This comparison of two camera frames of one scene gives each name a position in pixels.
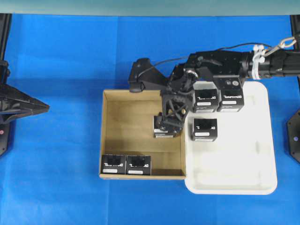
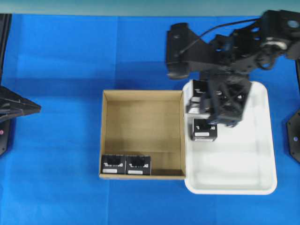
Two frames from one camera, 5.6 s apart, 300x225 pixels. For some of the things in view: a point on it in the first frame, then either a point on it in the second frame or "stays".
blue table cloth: x=50 y=173 stays
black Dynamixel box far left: x=113 y=164 stays
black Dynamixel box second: x=138 y=165 stays
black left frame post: x=5 y=22 stays
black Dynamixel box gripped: x=159 y=132 → x=228 y=105
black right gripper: x=177 y=100 → x=224 y=95
